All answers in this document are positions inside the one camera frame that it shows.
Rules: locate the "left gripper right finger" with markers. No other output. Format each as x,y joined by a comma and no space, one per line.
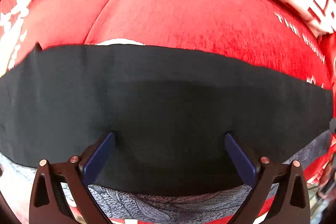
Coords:
291,201

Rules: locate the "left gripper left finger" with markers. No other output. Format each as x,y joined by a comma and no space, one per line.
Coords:
48,203

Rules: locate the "black pants with patterned waistband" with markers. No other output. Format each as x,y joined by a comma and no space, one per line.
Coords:
170,110

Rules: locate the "red blanket with white print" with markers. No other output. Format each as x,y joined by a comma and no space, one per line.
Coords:
295,37

